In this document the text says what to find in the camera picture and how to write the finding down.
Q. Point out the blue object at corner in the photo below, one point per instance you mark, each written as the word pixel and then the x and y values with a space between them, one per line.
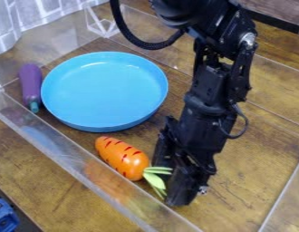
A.
pixel 9 220

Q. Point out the dark wooden furniture edge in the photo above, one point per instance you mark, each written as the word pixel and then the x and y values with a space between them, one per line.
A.
pixel 274 22

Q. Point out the orange toy carrot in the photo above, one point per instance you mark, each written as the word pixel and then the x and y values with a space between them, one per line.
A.
pixel 131 162

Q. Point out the clear acrylic enclosure wall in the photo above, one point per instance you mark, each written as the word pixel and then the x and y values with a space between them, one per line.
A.
pixel 71 193

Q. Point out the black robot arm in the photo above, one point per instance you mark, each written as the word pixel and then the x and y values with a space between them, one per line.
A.
pixel 224 46

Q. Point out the white patterned curtain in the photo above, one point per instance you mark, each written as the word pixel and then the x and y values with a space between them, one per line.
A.
pixel 21 15

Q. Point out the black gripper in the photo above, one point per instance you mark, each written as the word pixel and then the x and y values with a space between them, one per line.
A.
pixel 187 145

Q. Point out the blue round plate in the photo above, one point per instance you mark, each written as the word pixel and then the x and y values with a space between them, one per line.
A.
pixel 106 91

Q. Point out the purple toy eggplant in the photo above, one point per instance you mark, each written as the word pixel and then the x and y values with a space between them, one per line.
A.
pixel 31 81

